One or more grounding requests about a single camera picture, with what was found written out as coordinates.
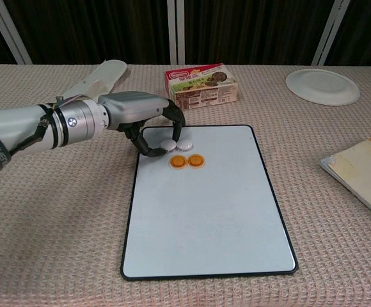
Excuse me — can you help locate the white metal frame post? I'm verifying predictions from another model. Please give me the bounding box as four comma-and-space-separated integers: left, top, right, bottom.
0, 0, 33, 65
312, 0, 352, 67
167, 0, 177, 65
177, 0, 186, 65

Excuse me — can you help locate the orange round magnet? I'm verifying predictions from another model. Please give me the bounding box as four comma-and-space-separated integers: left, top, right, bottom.
168, 155, 189, 169
187, 154, 207, 168

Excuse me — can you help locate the yellow covered book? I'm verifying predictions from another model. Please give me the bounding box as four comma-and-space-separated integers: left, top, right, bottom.
319, 138, 371, 226

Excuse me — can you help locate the white rectangular board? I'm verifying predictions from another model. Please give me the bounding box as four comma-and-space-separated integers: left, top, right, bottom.
120, 124, 299, 281

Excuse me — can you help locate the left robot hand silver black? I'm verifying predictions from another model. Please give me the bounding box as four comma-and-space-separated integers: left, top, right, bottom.
97, 90, 187, 159

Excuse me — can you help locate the red green cookie box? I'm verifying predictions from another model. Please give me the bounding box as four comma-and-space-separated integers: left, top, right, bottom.
164, 63, 239, 112

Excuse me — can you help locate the white round magnet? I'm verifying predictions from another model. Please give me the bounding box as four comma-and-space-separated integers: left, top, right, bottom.
176, 139, 194, 152
159, 139, 177, 153

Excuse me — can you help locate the white cloth slipper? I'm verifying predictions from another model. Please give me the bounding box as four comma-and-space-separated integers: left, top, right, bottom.
62, 59, 129, 100

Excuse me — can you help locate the dark pleated curtain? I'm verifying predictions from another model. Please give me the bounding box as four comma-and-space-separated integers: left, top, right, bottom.
0, 0, 371, 67

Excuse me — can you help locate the white paper plate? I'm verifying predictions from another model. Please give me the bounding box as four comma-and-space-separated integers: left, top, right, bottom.
285, 68, 361, 106

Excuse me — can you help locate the beige waffle tablecloth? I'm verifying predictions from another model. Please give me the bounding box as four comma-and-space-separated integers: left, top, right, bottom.
0, 63, 371, 307

